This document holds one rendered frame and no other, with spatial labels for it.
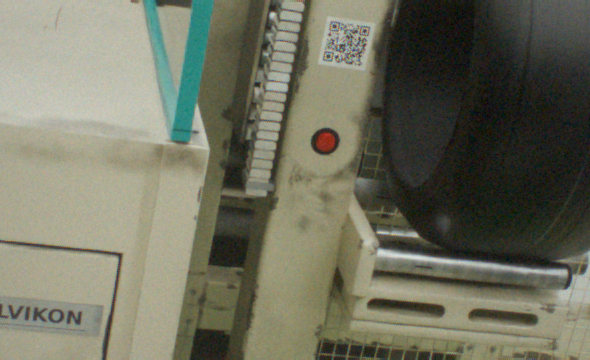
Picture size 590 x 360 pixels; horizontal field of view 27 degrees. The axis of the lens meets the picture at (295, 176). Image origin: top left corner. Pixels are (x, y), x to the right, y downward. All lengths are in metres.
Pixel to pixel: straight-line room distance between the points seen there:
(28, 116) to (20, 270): 0.15
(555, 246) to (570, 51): 0.34
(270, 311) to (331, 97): 0.38
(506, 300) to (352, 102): 0.41
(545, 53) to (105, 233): 0.78
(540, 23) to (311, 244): 0.52
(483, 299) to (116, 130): 0.95
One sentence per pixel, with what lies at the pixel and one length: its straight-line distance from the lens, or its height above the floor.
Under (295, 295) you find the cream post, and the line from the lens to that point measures 2.01.
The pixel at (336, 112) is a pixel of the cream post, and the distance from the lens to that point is 1.90.
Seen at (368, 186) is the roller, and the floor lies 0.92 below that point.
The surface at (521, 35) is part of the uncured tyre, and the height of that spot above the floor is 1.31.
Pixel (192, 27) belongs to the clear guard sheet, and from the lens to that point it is 1.13.
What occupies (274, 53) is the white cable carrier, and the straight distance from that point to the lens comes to 1.86.
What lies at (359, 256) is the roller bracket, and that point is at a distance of 1.88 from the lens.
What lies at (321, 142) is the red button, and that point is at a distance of 1.91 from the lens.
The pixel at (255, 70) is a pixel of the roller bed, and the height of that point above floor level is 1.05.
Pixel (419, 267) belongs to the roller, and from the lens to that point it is 1.95.
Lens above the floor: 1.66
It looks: 20 degrees down
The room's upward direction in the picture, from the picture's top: 12 degrees clockwise
